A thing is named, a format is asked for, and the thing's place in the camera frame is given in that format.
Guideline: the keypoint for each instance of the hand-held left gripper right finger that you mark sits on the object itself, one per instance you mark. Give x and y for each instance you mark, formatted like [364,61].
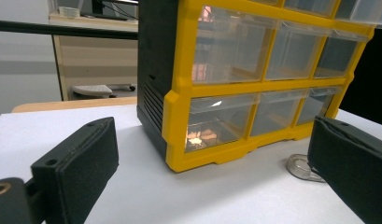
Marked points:
[350,161]

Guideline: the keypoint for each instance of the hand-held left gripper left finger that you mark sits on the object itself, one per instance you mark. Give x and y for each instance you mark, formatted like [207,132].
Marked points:
[76,165]

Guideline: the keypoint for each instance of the clear tape roll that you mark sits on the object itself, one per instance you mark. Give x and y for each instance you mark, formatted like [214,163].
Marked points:
[299,168]

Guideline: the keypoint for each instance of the yellow and black drawer cabinet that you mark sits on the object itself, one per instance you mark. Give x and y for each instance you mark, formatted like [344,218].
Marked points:
[179,93]

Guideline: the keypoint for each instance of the clear plastic drawer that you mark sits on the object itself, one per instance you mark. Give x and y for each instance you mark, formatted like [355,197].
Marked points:
[229,46]
[296,51]
[219,121]
[316,104]
[363,11]
[274,112]
[310,5]
[336,56]

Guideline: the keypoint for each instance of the white chair base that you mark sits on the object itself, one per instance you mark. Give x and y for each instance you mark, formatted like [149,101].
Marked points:
[92,90]

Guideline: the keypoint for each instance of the beige wooden desk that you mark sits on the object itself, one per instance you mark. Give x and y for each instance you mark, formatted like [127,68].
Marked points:
[95,59]

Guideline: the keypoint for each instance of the small orange parts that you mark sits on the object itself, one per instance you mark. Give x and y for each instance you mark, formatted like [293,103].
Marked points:
[201,137]

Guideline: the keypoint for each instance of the black horizontal bar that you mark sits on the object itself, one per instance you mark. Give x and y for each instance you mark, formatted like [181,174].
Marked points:
[64,30]

